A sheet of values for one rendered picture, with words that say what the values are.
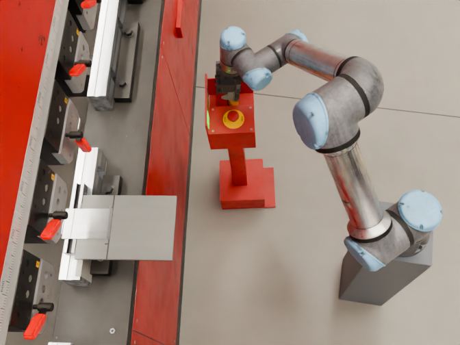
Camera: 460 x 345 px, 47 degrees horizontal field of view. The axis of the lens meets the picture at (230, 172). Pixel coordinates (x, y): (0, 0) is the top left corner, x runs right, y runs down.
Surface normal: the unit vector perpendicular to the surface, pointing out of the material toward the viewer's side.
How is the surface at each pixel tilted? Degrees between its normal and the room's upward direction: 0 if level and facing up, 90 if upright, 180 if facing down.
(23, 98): 90
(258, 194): 0
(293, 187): 0
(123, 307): 0
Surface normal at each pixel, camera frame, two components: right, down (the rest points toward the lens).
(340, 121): 0.39, 0.34
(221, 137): 0.02, 0.92
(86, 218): -0.07, -0.38
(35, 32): 1.00, 0.00
